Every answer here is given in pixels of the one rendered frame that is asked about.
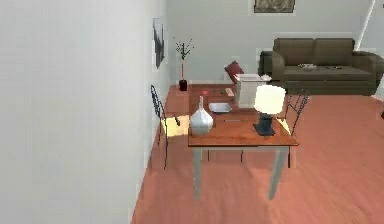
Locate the white shade table lamp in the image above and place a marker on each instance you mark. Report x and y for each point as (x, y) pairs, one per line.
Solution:
(268, 105)

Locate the white floor lamp pole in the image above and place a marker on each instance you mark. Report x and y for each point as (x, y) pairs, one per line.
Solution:
(365, 23)

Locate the white ceramic vase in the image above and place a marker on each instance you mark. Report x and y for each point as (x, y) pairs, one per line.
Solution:
(201, 120)

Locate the small red object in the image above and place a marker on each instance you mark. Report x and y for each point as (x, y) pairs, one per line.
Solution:
(204, 92)

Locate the white shallow dish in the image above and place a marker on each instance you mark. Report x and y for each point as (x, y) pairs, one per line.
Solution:
(220, 107)

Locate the small tan block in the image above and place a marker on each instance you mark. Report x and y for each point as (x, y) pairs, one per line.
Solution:
(229, 91)

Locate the wooden table with grey legs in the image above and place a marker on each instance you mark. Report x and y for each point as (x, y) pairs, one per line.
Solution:
(233, 133)

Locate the bare twig plant in pot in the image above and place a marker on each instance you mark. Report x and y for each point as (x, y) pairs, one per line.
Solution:
(183, 66)

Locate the white box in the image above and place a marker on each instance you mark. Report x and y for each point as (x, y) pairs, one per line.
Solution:
(248, 90)

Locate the small pale object on sofa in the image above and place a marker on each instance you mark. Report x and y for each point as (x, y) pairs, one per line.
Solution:
(307, 66)

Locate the brown sofa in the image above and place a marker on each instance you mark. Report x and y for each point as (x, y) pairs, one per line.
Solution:
(320, 68)

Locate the dark framed wall picture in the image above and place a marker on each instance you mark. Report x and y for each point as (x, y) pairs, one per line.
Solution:
(158, 45)

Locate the brown framed wall picture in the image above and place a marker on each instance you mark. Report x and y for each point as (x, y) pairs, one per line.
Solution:
(274, 5)

